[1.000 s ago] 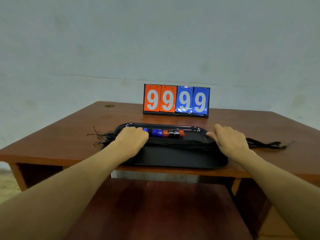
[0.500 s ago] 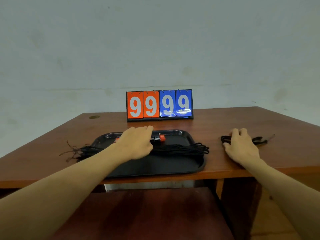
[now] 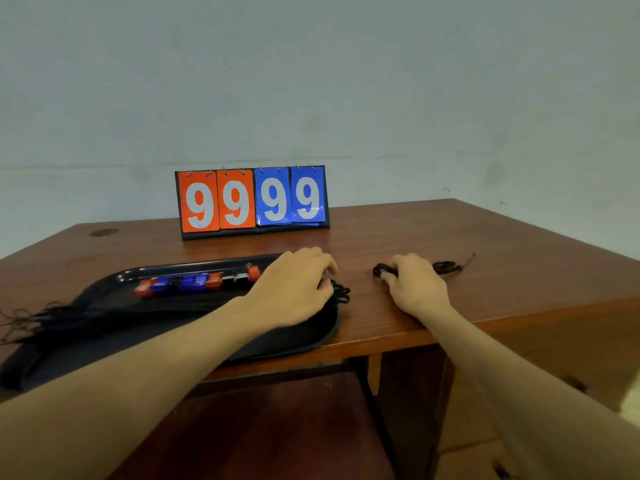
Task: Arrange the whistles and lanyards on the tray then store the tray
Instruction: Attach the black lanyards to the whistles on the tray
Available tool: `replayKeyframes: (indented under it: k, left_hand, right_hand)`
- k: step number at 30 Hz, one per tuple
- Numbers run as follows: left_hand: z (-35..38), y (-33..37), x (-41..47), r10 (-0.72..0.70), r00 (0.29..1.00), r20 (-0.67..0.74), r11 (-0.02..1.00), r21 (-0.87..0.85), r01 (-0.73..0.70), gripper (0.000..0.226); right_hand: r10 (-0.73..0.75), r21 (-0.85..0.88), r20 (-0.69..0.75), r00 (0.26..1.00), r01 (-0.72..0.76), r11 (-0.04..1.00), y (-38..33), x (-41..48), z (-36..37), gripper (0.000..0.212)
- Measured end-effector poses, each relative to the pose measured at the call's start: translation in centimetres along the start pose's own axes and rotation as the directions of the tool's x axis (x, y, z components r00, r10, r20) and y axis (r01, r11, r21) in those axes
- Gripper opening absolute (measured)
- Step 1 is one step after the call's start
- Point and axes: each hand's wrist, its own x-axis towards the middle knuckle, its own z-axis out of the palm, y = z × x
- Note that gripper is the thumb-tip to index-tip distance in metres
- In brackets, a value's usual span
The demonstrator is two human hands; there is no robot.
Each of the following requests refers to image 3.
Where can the person's left hand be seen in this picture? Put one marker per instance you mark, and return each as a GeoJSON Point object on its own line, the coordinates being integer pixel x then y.
{"type": "Point", "coordinates": [295, 289]}

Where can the person's right hand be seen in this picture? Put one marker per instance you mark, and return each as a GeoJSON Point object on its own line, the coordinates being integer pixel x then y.
{"type": "Point", "coordinates": [417, 287]}

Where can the black plastic tray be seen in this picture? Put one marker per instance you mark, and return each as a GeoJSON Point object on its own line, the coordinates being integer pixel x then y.
{"type": "Point", "coordinates": [280, 344]}

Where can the pull-out wooden desk shelf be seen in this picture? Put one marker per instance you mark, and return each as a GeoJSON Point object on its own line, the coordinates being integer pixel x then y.
{"type": "Point", "coordinates": [275, 429]}

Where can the pile of black laces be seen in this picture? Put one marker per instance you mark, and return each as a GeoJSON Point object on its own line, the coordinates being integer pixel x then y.
{"type": "Point", "coordinates": [150, 307]}

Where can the person's left forearm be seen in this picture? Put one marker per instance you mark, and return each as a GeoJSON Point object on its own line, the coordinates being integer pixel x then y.
{"type": "Point", "coordinates": [110, 399]}

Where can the person's right forearm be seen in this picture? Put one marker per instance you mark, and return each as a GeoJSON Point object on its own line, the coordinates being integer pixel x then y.
{"type": "Point", "coordinates": [540, 404]}

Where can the wooden side drawer with keyhole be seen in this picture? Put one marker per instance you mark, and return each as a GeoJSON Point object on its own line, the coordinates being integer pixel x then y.
{"type": "Point", "coordinates": [460, 409]}

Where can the plain wooden side drawer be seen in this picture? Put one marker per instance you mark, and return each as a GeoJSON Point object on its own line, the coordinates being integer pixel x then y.
{"type": "Point", "coordinates": [465, 464]}

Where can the brown wooden desk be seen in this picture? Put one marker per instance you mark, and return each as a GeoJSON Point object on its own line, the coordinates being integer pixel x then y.
{"type": "Point", "coordinates": [500, 254]}

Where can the orange and blue flip scoreboard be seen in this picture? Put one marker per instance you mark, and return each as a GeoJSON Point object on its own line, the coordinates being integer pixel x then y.
{"type": "Point", "coordinates": [250, 199]}

